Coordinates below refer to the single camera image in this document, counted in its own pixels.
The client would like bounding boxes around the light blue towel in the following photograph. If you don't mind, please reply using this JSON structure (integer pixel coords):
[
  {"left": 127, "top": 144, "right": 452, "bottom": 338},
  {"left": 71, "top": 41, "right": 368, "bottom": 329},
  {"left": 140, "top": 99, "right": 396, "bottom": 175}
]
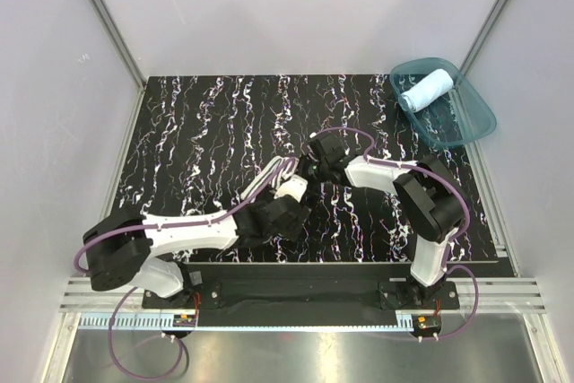
[{"left": 398, "top": 69, "right": 454, "bottom": 113}]

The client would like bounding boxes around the teal transparent plastic bin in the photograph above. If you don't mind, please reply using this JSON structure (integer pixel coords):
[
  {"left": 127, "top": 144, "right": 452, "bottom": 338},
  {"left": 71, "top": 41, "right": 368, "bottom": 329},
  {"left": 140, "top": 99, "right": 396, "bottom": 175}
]
[{"left": 389, "top": 57, "right": 497, "bottom": 150}]

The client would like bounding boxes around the green white striped towel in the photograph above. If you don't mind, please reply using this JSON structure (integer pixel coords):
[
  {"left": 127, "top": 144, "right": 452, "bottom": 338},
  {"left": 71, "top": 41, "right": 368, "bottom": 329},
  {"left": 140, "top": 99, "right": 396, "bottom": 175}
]
[{"left": 239, "top": 156, "right": 298, "bottom": 202}]

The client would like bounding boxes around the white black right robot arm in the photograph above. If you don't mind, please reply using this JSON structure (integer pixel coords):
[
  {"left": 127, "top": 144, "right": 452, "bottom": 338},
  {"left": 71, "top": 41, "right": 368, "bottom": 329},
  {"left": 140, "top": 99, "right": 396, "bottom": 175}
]
[{"left": 298, "top": 134, "right": 470, "bottom": 309}]

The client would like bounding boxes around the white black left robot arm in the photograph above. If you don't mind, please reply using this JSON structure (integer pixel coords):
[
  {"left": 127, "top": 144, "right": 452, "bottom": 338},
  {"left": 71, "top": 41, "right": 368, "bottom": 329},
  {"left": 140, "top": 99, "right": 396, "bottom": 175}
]
[{"left": 81, "top": 195, "right": 311, "bottom": 308}]

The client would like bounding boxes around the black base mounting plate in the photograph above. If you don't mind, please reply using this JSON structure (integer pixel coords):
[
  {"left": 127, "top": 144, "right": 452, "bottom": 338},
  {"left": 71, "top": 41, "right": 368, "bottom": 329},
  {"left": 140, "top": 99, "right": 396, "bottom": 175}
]
[{"left": 142, "top": 263, "right": 460, "bottom": 332}]

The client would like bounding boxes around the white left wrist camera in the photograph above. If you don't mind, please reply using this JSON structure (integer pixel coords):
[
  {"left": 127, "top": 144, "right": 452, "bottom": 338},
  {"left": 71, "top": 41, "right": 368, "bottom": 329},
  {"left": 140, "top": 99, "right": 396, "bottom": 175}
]
[{"left": 274, "top": 175, "right": 308, "bottom": 202}]

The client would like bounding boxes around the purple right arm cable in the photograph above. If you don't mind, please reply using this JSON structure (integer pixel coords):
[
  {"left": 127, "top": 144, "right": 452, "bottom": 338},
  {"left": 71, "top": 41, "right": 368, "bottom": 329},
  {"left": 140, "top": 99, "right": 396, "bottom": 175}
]
[{"left": 317, "top": 126, "right": 480, "bottom": 342}]

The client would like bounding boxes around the aluminium front rail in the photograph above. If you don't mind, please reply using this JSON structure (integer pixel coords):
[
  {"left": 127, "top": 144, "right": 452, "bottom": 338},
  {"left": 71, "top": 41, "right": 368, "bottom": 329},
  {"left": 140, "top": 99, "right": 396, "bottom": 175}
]
[{"left": 60, "top": 278, "right": 547, "bottom": 312}]

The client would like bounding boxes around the white slotted cable duct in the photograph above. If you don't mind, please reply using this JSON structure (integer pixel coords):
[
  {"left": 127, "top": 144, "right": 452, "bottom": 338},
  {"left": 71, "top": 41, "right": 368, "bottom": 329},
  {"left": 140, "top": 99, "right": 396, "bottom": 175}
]
[{"left": 79, "top": 313, "right": 416, "bottom": 331}]

